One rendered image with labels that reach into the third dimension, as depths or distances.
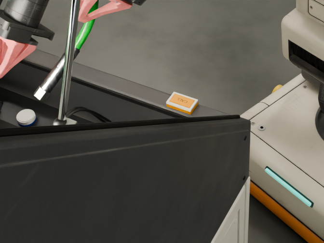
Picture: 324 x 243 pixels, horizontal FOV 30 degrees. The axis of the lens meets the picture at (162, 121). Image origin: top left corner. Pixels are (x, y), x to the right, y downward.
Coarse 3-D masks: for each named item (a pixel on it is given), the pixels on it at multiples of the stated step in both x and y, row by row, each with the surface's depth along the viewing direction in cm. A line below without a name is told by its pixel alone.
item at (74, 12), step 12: (72, 0) 53; (72, 12) 53; (72, 24) 54; (72, 36) 54; (72, 48) 55; (72, 60) 56; (60, 96) 57; (60, 108) 58; (60, 120) 58; (72, 120) 58
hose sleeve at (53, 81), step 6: (60, 60) 90; (54, 66) 90; (60, 66) 90; (54, 72) 90; (60, 72) 90; (48, 78) 90; (54, 78) 90; (60, 78) 91; (42, 84) 90; (48, 84) 90; (54, 84) 90; (48, 90) 90
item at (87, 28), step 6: (96, 6) 87; (90, 12) 88; (84, 24) 89; (90, 24) 88; (84, 30) 89; (90, 30) 89; (78, 36) 89; (84, 36) 89; (78, 42) 89; (78, 48) 90
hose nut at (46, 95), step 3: (39, 87) 90; (36, 90) 91; (39, 90) 90; (42, 90) 90; (36, 93) 90; (39, 93) 90; (42, 93) 90; (45, 93) 90; (48, 93) 90; (36, 96) 90; (39, 96) 90; (42, 96) 90; (45, 96) 90; (48, 96) 91; (39, 99) 90; (42, 99) 90; (45, 99) 91
